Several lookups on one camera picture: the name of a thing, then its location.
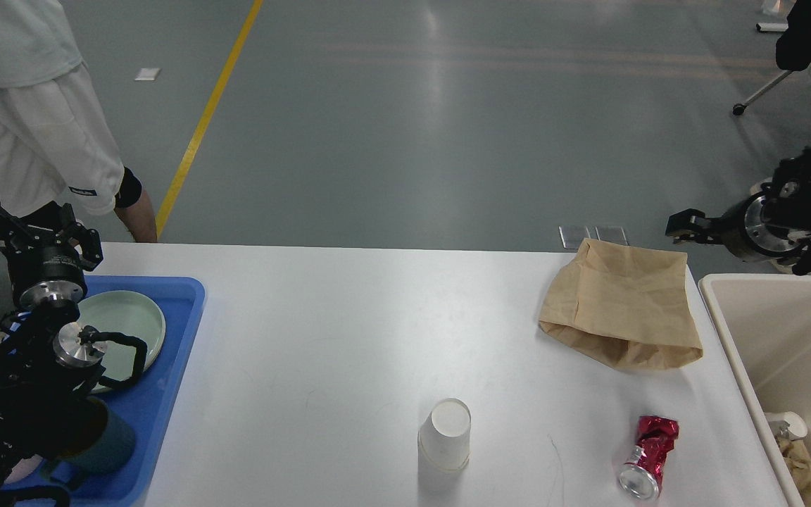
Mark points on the teal mug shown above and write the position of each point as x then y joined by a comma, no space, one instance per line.
102,443

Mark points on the crushed red can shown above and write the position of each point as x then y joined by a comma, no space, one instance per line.
641,476

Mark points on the person in white shorts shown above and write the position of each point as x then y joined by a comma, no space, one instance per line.
54,137

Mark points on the white paper cup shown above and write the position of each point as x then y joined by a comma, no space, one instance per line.
444,437

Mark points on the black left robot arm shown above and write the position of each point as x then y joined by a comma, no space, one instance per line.
53,432

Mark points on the green plate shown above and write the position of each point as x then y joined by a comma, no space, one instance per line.
130,313

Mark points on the blue plastic tray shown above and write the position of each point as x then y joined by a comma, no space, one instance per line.
147,405

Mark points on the brown paper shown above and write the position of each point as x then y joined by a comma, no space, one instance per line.
798,461

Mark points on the pink mug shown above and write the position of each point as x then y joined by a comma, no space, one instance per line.
23,469

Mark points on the beige waste bin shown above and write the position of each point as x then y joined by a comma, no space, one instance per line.
764,324

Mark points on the brown paper bag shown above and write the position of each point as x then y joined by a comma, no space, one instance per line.
624,306

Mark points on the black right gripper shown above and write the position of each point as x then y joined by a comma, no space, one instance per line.
741,230

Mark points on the paper cup in bin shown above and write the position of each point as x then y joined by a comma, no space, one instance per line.
786,425

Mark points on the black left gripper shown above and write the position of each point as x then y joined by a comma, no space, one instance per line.
51,272

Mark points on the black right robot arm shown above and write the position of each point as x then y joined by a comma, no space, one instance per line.
771,225

